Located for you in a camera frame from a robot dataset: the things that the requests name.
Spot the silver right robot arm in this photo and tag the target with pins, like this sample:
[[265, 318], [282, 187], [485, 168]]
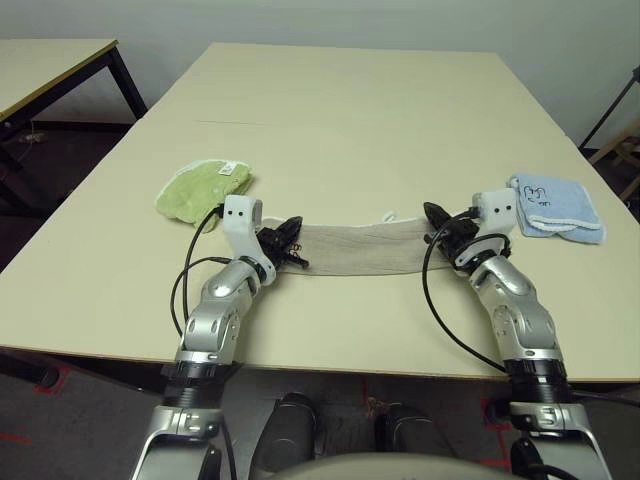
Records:
[[520, 310]]

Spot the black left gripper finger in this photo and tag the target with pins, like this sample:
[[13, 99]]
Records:
[[289, 226], [292, 240]]

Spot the side table with black legs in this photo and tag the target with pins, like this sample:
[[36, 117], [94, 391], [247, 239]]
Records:
[[50, 65]]

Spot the black tripod stand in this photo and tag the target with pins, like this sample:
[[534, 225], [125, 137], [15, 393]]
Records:
[[607, 115]]

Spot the green towel with white label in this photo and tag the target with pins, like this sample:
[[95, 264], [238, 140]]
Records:
[[200, 190]]

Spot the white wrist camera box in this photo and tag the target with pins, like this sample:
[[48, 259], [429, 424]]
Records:
[[240, 215], [497, 207]]

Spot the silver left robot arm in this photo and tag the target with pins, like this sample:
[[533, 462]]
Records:
[[215, 320]]

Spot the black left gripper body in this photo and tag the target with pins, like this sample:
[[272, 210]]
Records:
[[272, 242]]

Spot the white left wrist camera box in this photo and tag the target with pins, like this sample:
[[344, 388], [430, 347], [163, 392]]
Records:
[[240, 215]]

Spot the beige towel with white trim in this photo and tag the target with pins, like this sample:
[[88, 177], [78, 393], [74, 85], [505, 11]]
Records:
[[360, 247]]

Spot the dark robot left foot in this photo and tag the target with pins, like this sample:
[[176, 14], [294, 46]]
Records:
[[285, 435]]

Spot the dark robot right foot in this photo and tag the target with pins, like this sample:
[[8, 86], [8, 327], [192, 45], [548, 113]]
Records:
[[412, 432]]

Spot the dark robot foot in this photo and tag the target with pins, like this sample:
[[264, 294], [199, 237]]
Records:
[[285, 435], [412, 432]]

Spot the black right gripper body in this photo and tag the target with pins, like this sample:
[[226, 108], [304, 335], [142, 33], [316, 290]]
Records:
[[457, 237]]

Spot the light blue folded towel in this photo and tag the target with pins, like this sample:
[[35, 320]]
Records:
[[560, 205]]

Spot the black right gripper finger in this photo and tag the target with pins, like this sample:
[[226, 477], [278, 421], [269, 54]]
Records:
[[431, 227], [439, 215]]

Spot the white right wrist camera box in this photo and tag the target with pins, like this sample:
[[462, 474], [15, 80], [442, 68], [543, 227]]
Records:
[[497, 207]]

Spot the beige robot torso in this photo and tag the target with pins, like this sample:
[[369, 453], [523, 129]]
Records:
[[385, 470]]

